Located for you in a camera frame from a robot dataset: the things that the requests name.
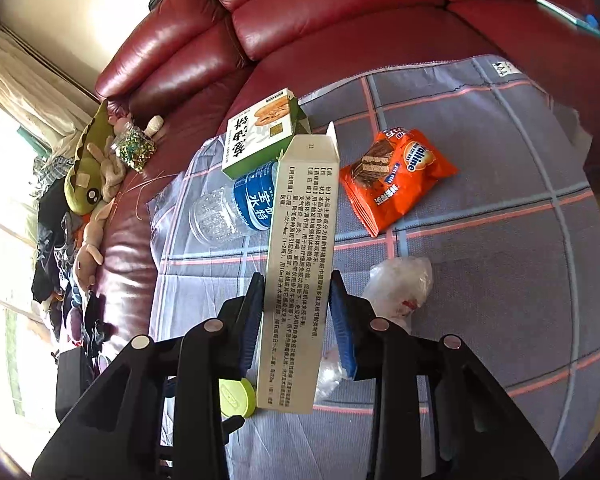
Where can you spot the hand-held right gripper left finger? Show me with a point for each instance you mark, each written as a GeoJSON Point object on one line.
{"type": "Point", "coordinates": [252, 330]}

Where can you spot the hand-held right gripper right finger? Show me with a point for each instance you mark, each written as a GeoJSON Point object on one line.
{"type": "Point", "coordinates": [342, 330]}

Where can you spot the clear printed plastic wrapper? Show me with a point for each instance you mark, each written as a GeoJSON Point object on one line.
{"type": "Point", "coordinates": [330, 377]}

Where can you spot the green plastic lid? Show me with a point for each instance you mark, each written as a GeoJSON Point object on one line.
{"type": "Point", "coordinates": [240, 400]}

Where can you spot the white plastic bag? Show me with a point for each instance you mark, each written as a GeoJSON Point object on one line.
{"type": "Point", "coordinates": [400, 285]}

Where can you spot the large white green medicine box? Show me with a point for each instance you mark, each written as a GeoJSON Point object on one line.
{"type": "Point", "coordinates": [300, 260]}

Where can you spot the clear water bottle blue label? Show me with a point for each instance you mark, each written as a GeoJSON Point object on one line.
{"type": "Point", "coordinates": [220, 215]}

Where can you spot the orange wafer snack packet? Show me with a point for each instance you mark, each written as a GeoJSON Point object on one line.
{"type": "Point", "coordinates": [395, 180]}

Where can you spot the small green biscuit box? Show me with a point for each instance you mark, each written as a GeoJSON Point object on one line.
{"type": "Point", "coordinates": [260, 130]}

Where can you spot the grey plaid cloth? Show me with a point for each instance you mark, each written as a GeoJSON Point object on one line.
{"type": "Point", "coordinates": [480, 260]}

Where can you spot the dark box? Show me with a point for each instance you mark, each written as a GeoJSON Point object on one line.
{"type": "Point", "coordinates": [72, 380]}

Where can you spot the beige plush doll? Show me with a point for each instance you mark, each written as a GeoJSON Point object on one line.
{"type": "Point", "coordinates": [112, 170]}

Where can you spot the bag of shiny sequins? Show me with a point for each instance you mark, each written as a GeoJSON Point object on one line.
{"type": "Point", "coordinates": [135, 150]}

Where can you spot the green plush toy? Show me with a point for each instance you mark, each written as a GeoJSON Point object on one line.
{"type": "Point", "coordinates": [85, 180]}

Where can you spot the red leather sofa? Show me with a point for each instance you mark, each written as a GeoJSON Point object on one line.
{"type": "Point", "coordinates": [305, 10]}

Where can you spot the cream curtain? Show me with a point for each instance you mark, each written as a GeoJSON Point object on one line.
{"type": "Point", "coordinates": [25, 85]}

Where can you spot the thin teal book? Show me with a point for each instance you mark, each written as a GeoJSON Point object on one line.
{"type": "Point", "coordinates": [565, 12]}

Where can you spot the small blue round object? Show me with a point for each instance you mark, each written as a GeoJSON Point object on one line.
{"type": "Point", "coordinates": [591, 20]}

